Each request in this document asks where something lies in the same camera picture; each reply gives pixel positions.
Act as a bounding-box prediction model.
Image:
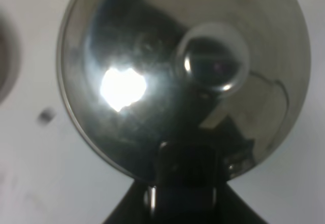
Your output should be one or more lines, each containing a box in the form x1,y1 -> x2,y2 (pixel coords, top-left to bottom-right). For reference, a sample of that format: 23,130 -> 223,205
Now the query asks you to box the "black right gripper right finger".
215,181 -> 267,224

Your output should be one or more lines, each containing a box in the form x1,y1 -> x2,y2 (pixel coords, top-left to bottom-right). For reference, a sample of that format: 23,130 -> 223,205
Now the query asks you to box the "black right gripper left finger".
101,179 -> 158,224

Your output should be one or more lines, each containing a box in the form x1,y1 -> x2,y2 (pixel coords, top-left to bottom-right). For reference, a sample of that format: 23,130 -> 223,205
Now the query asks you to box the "stainless steel teapot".
56,0 -> 312,217

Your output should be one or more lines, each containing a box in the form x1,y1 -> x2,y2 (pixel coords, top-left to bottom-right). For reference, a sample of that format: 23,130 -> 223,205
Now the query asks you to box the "right stainless steel teacup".
1,15 -> 21,103

